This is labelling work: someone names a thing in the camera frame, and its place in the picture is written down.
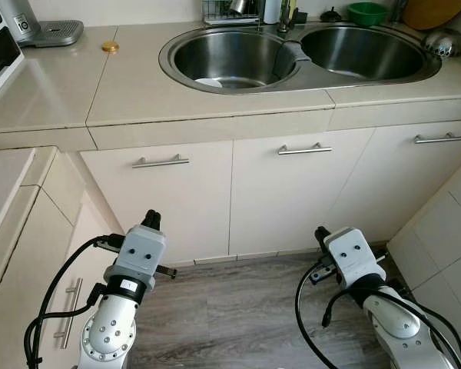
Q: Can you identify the metal perforated strainer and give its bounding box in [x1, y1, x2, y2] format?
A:
[423, 28, 461, 58]

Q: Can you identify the silver coffee machine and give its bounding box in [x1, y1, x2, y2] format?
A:
[0, 0, 85, 48]

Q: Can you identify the green plastic bowl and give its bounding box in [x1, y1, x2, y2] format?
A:
[347, 2, 390, 27]

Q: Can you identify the chrome kitchen faucet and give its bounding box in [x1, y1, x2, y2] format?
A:
[277, 0, 302, 35]

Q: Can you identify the metal wire sink rack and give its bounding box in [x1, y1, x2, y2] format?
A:
[202, 0, 264, 25]

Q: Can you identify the round wooden cutting board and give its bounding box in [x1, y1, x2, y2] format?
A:
[402, 0, 461, 31]

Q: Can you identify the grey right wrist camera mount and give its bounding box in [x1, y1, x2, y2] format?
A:
[323, 228, 388, 290]

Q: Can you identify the black sink stopper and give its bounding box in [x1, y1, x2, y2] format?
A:
[321, 6, 343, 22]

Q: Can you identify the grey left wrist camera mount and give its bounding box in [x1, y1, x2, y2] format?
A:
[114, 225, 168, 290]

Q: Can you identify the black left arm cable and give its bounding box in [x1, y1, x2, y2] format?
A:
[23, 234, 128, 369]

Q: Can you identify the stainless steel double sink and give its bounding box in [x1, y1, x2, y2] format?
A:
[158, 22, 443, 95]

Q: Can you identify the white cabinet door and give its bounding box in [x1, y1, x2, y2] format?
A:
[0, 192, 128, 369]
[229, 128, 376, 257]
[79, 140, 234, 267]
[327, 119, 461, 244]

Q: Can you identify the white plastic bottle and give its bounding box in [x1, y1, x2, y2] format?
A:
[263, 0, 284, 24]

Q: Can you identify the white plate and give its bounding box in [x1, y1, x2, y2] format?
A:
[194, 75, 245, 88]

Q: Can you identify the silver cabinet door handle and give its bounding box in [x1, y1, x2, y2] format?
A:
[131, 154, 191, 169]
[277, 142, 333, 156]
[413, 132, 461, 145]
[55, 277, 84, 351]

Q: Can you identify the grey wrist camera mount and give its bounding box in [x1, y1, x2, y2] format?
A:
[323, 228, 388, 290]
[114, 225, 168, 290]

